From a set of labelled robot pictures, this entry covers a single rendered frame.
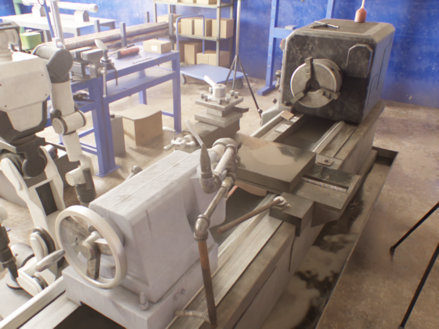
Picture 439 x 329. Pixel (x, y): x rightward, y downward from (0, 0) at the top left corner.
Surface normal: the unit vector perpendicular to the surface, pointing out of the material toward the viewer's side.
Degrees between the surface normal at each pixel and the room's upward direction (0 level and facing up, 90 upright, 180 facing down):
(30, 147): 90
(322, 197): 0
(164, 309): 90
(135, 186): 0
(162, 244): 70
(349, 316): 0
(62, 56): 90
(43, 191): 80
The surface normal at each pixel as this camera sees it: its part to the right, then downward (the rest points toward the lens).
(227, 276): 0.00, -0.89
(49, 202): 0.80, 0.11
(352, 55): -0.54, 0.38
